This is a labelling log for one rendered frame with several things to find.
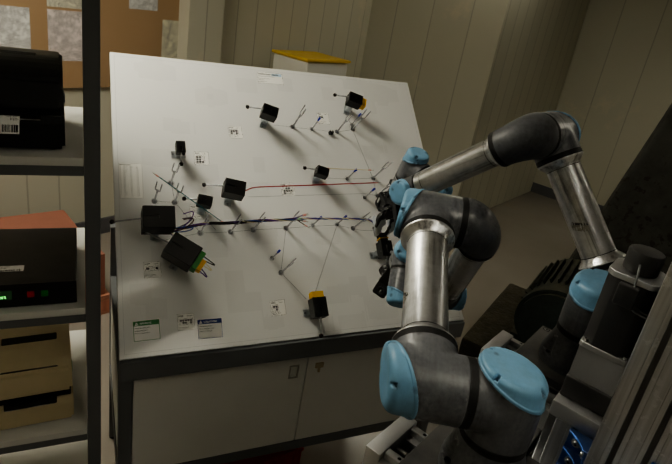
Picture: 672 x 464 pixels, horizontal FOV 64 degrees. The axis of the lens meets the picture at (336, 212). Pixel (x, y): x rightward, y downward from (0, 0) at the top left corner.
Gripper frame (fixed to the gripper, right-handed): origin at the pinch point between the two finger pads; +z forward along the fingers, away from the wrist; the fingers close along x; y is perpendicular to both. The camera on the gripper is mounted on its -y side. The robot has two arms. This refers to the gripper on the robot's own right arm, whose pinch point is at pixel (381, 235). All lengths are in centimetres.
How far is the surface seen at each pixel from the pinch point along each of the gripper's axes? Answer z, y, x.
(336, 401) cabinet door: 51, -34, 12
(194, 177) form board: -3, 23, 62
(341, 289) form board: 13.6, -12.6, 15.1
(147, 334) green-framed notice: 18, -22, 78
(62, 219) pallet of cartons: 138, 145, 109
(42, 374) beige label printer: 29, -25, 105
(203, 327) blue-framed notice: 18, -21, 62
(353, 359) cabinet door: 33.9, -27.8, 8.6
